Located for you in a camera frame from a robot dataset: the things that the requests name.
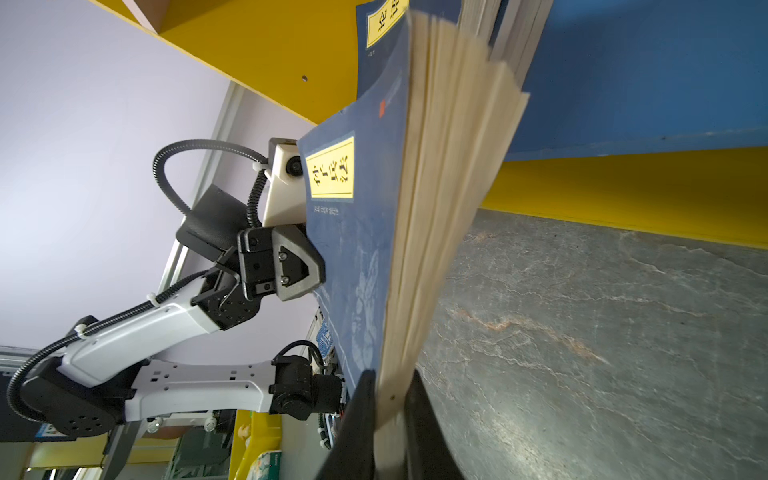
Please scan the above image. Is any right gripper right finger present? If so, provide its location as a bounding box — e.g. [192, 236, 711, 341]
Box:
[404, 370, 464, 480]

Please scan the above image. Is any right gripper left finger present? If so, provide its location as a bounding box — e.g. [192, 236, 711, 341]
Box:
[316, 370, 376, 480]

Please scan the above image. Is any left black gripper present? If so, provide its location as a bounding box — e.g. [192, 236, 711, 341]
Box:
[237, 225, 325, 301]

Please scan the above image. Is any separate blue yellow-label book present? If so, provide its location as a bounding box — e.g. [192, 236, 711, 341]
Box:
[356, 0, 554, 96]

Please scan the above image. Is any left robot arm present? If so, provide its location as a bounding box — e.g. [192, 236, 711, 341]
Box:
[6, 138, 345, 437]

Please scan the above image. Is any yellow wooden bookshelf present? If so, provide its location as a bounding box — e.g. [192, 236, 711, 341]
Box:
[104, 1, 767, 248]

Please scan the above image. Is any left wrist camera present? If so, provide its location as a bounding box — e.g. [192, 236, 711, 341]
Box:
[262, 137, 307, 227]

